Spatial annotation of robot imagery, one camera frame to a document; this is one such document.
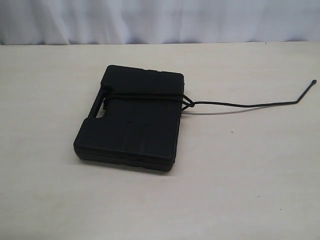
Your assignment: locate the black plastic carry case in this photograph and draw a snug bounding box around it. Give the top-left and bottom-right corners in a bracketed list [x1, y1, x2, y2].
[73, 65, 184, 172]

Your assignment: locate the black braided rope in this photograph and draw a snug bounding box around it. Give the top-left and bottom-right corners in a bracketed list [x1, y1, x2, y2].
[101, 79, 318, 113]

